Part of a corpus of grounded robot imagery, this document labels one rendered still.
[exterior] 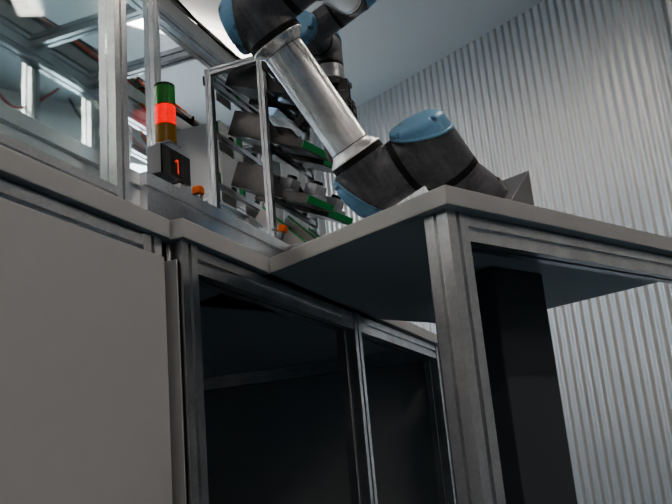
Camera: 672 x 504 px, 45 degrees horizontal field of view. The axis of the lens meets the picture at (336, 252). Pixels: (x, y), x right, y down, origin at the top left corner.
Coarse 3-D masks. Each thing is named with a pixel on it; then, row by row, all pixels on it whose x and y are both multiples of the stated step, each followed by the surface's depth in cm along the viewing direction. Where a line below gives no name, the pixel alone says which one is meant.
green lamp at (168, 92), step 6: (162, 84) 196; (168, 84) 196; (156, 90) 196; (162, 90) 195; (168, 90) 196; (174, 90) 198; (156, 96) 196; (162, 96) 195; (168, 96) 195; (174, 96) 197; (156, 102) 195; (162, 102) 195; (168, 102) 195; (174, 102) 197
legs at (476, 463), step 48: (432, 240) 119; (480, 240) 121; (528, 240) 131; (576, 240) 139; (432, 288) 118; (480, 288) 156; (528, 288) 161; (480, 336) 115; (528, 336) 157; (480, 384) 113; (528, 384) 153; (480, 432) 110; (528, 432) 149; (480, 480) 108; (528, 480) 146
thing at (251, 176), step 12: (240, 168) 236; (252, 168) 234; (240, 180) 235; (252, 180) 233; (276, 180) 228; (252, 192) 240; (264, 192) 230; (276, 192) 228; (288, 192) 226; (300, 204) 232; (312, 204) 224; (324, 204) 228
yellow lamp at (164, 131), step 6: (156, 126) 194; (162, 126) 193; (168, 126) 193; (174, 126) 194; (156, 132) 194; (162, 132) 193; (168, 132) 193; (174, 132) 194; (156, 138) 193; (162, 138) 192; (168, 138) 192; (174, 138) 194
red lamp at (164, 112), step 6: (156, 108) 195; (162, 108) 194; (168, 108) 194; (174, 108) 196; (156, 114) 194; (162, 114) 194; (168, 114) 194; (174, 114) 196; (156, 120) 194; (162, 120) 193; (168, 120) 194; (174, 120) 195
